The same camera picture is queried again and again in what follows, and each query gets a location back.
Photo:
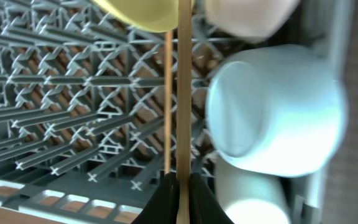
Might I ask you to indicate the grey plastic dish rack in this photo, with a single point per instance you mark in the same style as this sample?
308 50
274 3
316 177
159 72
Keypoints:
81 107

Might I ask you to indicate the white cup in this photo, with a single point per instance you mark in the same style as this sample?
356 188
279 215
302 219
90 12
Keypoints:
250 197

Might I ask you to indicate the yellow plate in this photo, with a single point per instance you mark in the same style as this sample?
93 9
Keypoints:
155 16

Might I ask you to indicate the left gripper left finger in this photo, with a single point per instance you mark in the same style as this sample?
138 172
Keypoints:
162 207

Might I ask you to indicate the wooden chopstick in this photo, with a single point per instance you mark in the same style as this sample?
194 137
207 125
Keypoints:
184 107
168 101

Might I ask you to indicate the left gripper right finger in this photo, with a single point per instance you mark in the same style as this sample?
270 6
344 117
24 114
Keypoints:
203 206

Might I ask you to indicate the light blue bowl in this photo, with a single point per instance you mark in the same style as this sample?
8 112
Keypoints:
276 110

